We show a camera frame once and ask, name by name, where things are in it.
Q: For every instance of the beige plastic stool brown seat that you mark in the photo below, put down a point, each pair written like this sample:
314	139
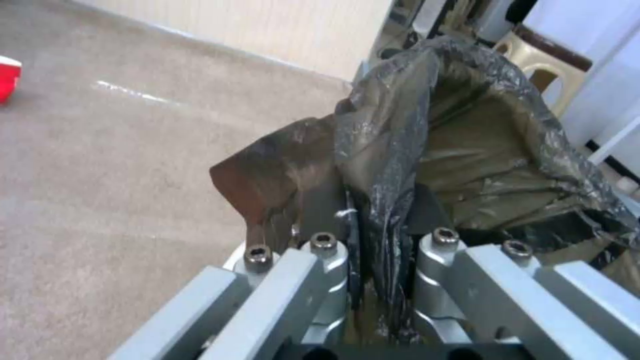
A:
550	56

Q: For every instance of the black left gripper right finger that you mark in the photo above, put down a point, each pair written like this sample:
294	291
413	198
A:
505	292

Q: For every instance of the white cabinet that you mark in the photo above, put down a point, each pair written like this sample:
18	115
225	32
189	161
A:
612	82

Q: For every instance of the brown trash can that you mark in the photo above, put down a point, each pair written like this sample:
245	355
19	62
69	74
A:
270	165

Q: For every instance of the red container with white rim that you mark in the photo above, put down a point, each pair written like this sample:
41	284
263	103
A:
7	80

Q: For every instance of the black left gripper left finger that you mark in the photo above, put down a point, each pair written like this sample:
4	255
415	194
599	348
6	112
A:
280	292

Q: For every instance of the black plastic trash bag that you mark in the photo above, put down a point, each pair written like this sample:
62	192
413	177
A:
392	142

